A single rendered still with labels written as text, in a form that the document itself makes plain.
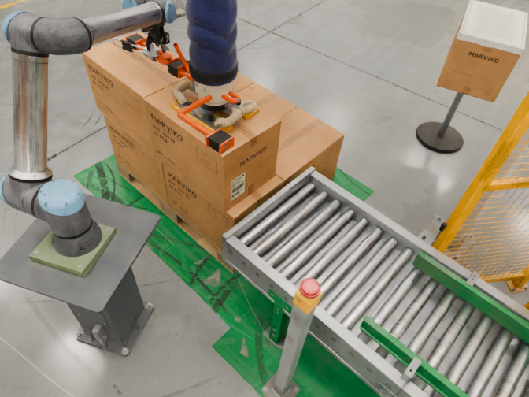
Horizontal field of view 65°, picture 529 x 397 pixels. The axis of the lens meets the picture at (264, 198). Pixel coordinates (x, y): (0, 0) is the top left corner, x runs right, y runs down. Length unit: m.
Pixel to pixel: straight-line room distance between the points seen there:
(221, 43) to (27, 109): 0.78
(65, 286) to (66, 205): 0.33
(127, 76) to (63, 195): 0.96
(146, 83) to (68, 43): 0.85
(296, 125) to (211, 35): 1.10
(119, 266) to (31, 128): 0.61
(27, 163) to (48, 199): 0.17
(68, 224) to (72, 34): 0.67
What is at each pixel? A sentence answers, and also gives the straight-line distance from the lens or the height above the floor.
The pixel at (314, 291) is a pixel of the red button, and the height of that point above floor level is 1.04.
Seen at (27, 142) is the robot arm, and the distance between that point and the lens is 1.75.
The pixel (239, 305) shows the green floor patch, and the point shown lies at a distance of 2.50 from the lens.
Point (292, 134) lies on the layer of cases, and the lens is 2.67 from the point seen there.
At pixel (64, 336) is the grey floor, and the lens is 2.59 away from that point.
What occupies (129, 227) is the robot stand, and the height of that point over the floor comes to 0.75.
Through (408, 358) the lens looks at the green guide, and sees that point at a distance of 1.86.
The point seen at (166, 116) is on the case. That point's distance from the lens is 2.14.
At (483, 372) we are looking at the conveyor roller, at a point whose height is 0.55.
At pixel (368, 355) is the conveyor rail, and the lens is 1.83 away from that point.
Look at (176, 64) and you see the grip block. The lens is 2.23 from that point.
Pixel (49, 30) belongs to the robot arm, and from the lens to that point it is 1.60.
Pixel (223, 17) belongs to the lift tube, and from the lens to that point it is 1.82.
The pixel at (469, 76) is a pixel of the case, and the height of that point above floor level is 0.76.
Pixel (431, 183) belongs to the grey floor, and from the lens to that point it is 3.45.
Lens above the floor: 2.23
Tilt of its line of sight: 48 degrees down
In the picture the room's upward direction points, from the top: 5 degrees clockwise
